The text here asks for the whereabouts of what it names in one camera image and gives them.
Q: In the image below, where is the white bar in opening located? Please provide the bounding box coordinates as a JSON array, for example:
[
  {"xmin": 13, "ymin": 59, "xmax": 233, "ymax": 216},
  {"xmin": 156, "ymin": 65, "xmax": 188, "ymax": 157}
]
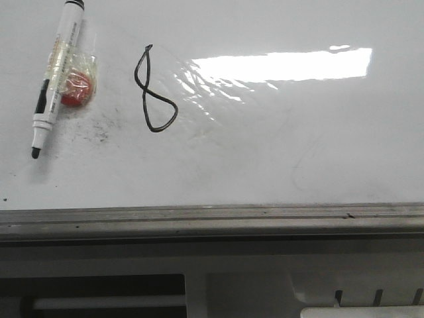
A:
[{"xmin": 32, "ymin": 295, "xmax": 186, "ymax": 310}]

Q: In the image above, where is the white whiteboard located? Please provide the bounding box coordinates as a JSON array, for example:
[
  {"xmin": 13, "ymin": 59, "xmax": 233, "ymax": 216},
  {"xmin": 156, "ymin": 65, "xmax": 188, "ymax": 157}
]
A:
[{"xmin": 1, "ymin": 1, "xmax": 423, "ymax": 209}]

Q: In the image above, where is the white plastic base housing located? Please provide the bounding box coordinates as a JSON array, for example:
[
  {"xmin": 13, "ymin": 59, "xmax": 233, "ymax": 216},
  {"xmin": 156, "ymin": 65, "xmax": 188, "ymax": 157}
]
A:
[{"xmin": 1, "ymin": 237, "xmax": 423, "ymax": 317}]

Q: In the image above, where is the grey aluminium whiteboard frame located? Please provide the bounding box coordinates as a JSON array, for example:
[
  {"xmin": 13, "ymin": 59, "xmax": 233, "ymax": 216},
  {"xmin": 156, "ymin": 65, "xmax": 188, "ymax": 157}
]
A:
[{"xmin": 1, "ymin": 202, "xmax": 423, "ymax": 243}]

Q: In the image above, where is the white rectangular tray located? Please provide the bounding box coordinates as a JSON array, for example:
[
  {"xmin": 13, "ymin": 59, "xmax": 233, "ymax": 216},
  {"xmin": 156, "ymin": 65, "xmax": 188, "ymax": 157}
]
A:
[{"xmin": 300, "ymin": 305, "xmax": 423, "ymax": 318}]

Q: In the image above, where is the red round magnet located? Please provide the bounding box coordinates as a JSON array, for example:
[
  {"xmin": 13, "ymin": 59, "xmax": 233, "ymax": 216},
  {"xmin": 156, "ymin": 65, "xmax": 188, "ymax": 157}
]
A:
[{"xmin": 61, "ymin": 69, "xmax": 93, "ymax": 107}]

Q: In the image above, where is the white black whiteboard marker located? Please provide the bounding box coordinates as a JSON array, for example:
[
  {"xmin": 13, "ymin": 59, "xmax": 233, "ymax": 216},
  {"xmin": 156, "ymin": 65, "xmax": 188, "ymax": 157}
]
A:
[{"xmin": 31, "ymin": 1, "xmax": 85, "ymax": 159}]

